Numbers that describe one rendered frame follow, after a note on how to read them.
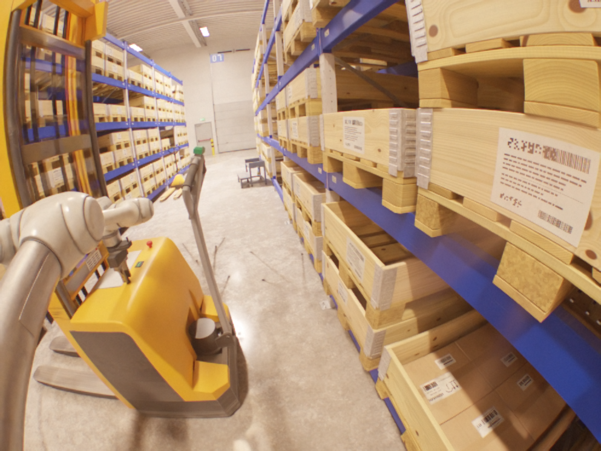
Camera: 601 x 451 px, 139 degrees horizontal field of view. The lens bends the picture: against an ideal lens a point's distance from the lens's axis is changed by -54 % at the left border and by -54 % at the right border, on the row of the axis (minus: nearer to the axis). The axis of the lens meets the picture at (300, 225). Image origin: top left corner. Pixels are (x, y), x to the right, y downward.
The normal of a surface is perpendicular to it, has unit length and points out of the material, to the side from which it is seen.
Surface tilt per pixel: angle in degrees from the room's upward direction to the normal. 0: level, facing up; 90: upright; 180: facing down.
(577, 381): 90
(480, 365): 0
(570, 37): 90
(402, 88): 90
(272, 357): 0
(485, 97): 90
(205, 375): 22
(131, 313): 45
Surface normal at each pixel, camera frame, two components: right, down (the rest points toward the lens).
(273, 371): -0.06, -0.91
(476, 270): -0.97, 0.14
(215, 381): 0.31, -0.90
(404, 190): 0.23, 0.38
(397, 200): -0.53, 0.37
